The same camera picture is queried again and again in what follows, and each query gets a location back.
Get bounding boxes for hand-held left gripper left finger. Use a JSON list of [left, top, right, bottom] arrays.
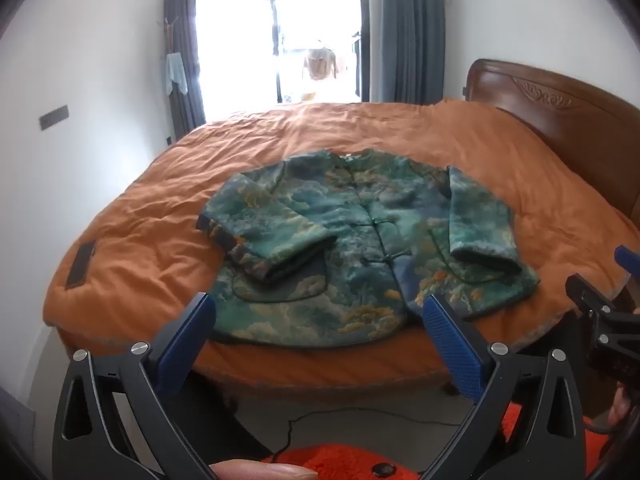
[[52, 291, 236, 480]]

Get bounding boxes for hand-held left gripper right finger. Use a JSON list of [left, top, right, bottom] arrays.
[[420, 293, 588, 480]]

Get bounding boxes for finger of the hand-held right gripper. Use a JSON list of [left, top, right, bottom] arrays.
[[614, 245, 640, 282], [565, 273, 618, 320]]

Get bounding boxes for green printed padded jacket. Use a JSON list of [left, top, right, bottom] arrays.
[[196, 149, 541, 346]]

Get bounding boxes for person's right hand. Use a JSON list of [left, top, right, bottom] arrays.
[[607, 382, 637, 432]]

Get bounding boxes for person's left hand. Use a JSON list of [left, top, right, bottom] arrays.
[[208, 459, 319, 480]]

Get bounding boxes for orange bed blanket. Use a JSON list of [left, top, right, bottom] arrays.
[[42, 99, 640, 396]]

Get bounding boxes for black blanket label patch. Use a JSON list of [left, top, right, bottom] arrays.
[[66, 240, 98, 288]]

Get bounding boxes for carved wooden headboard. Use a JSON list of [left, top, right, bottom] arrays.
[[465, 58, 640, 221]]

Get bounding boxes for person's orange fleece jacket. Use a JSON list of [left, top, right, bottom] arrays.
[[260, 400, 616, 480]]

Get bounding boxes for light blue towel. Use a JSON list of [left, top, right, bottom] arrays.
[[165, 52, 188, 97]]

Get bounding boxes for glass balcony door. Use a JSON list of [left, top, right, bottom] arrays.
[[192, 0, 371, 123]]

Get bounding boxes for wooden coat rack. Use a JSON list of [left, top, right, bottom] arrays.
[[164, 16, 181, 56]]

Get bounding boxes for hanging laundry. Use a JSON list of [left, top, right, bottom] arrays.
[[303, 45, 346, 81]]

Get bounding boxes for grey curtain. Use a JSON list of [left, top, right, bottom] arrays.
[[382, 0, 446, 106], [162, 0, 207, 142]]

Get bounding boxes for black cable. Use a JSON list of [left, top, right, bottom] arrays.
[[272, 409, 461, 463]]

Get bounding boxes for dark wall switch plate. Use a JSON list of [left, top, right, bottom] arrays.
[[39, 105, 69, 126]]

